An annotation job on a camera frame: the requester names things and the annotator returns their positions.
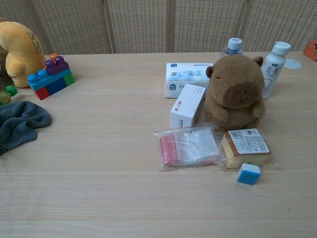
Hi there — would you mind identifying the brown capybara plush toy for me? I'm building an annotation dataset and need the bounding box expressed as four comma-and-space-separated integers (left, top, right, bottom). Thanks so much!
205, 55, 266, 132

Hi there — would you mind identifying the white cardboard box red logo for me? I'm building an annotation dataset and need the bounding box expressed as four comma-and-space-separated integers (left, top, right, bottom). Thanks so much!
169, 83, 207, 129

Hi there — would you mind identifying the clear zip bag pack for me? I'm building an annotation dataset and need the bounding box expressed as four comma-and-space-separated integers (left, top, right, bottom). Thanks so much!
153, 123, 222, 172

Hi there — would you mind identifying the white tissue pack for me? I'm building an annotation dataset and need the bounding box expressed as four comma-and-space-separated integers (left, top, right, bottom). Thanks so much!
164, 62, 214, 99

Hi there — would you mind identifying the packaged sliced bread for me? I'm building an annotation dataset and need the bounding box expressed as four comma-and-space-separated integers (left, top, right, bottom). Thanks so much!
217, 128, 279, 172

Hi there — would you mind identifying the perforated folding screen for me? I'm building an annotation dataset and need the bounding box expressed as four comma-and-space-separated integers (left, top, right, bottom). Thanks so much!
0, 0, 317, 56

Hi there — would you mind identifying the clear water bottle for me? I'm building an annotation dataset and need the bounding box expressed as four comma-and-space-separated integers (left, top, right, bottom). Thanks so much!
220, 37, 245, 60

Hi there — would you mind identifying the blue white square block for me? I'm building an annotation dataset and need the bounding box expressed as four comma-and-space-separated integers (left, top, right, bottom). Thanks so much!
237, 163, 261, 185

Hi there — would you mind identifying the colourful building block stack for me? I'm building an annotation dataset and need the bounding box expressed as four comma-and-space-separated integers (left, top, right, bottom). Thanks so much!
27, 53, 76, 101

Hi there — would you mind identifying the white yogurt drink bottle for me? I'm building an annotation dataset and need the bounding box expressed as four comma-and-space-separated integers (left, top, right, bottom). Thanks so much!
262, 41, 291, 101

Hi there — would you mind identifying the grey cloth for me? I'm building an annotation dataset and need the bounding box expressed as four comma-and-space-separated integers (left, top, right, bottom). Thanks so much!
0, 100, 53, 157

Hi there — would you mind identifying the white round lid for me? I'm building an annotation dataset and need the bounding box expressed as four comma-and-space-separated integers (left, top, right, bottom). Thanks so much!
284, 58, 302, 70

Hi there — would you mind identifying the yellow dinosaur plush toy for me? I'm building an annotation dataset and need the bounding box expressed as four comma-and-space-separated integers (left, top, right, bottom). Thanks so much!
0, 17, 47, 89

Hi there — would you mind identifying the green capped drink bottle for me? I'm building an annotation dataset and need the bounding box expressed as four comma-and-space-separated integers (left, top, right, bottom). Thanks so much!
0, 85, 18, 107

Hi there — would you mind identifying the orange box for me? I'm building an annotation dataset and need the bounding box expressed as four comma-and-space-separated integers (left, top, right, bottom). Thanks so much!
304, 40, 317, 61

